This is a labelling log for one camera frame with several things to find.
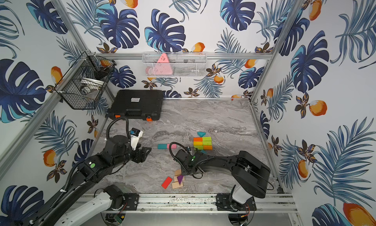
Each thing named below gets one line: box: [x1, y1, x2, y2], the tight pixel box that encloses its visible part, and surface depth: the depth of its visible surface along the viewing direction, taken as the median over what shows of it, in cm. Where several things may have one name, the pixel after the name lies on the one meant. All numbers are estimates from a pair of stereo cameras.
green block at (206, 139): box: [202, 136, 212, 142], surface depth 100 cm
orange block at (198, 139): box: [193, 137, 203, 142], surface depth 100 cm
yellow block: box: [193, 141, 203, 146], surface depth 97 cm
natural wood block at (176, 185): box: [171, 181, 184, 189], surface depth 81 cm
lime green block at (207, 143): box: [202, 140, 212, 146], surface depth 97 cm
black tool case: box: [107, 89, 164, 122], surface depth 112 cm
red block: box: [161, 176, 173, 190], surface depth 83 cm
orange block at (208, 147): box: [203, 145, 213, 151], surface depth 95 cm
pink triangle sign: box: [153, 52, 173, 75], surface depth 92 cm
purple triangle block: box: [176, 174, 185, 186], surface depth 81 cm
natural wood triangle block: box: [174, 169, 182, 177], surface depth 86 cm
